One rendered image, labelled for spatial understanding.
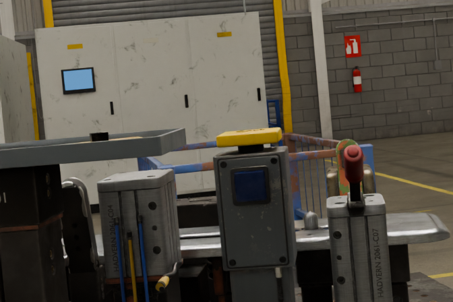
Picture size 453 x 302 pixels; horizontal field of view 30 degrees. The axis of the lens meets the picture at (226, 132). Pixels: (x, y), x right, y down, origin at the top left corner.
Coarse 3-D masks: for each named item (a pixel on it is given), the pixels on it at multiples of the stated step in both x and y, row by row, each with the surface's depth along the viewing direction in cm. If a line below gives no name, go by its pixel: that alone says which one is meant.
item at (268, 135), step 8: (272, 128) 85; (280, 128) 86; (216, 136) 81; (224, 136) 81; (232, 136) 81; (240, 136) 81; (248, 136) 81; (256, 136) 81; (264, 136) 81; (272, 136) 81; (280, 136) 84; (216, 144) 81; (224, 144) 81; (232, 144) 81; (240, 144) 81; (248, 144) 81; (256, 144) 81; (240, 152) 83
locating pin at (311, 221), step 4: (308, 212) 117; (312, 212) 117; (304, 216) 117; (308, 216) 116; (312, 216) 116; (316, 216) 117; (304, 220) 117; (308, 220) 116; (312, 220) 116; (316, 220) 117; (304, 224) 117; (308, 224) 116; (312, 224) 116; (316, 224) 117; (308, 228) 116; (312, 228) 116; (316, 228) 117
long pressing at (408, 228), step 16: (320, 224) 120; (400, 224) 114; (416, 224) 113; (432, 224) 112; (96, 240) 124; (192, 240) 117; (208, 240) 115; (304, 240) 108; (320, 240) 108; (400, 240) 107; (416, 240) 106; (432, 240) 106; (64, 256) 112; (192, 256) 110; (208, 256) 110
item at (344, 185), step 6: (342, 144) 130; (348, 144) 130; (354, 144) 129; (336, 150) 130; (342, 150) 129; (336, 156) 130; (342, 156) 129; (342, 162) 129; (342, 168) 129; (342, 174) 129; (342, 180) 129; (342, 186) 129; (348, 186) 129; (342, 192) 129; (348, 192) 128
